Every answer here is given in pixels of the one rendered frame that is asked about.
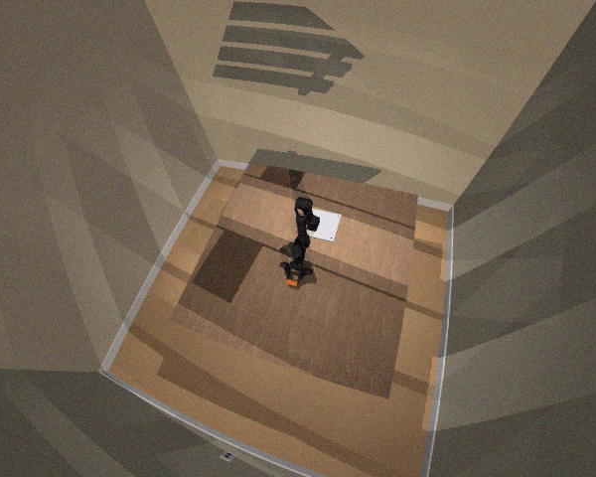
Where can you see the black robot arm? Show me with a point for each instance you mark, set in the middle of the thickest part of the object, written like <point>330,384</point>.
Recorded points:
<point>303,240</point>

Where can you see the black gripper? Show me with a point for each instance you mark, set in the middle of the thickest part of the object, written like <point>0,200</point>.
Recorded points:
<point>305,271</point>

